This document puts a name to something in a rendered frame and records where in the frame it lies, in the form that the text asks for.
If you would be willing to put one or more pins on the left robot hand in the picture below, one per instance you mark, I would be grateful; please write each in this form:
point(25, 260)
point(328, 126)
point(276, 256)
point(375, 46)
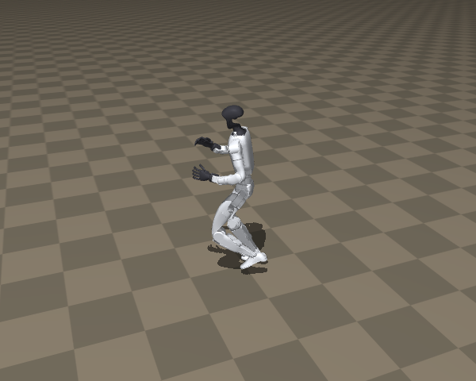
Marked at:
point(203, 174)

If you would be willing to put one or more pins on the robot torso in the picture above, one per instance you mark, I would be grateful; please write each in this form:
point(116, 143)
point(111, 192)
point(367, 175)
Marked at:
point(247, 154)

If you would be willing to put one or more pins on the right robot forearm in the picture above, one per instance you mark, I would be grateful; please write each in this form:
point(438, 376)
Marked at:
point(223, 150)

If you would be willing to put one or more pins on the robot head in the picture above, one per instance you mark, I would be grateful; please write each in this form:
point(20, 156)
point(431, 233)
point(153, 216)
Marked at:
point(233, 112)

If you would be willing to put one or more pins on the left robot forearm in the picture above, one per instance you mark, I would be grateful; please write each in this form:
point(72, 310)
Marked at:
point(226, 180)

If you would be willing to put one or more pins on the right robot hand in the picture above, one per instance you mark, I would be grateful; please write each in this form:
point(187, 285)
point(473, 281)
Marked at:
point(207, 143)

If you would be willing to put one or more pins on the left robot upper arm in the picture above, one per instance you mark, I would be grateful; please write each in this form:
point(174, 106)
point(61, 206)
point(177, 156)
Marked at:
point(235, 150)

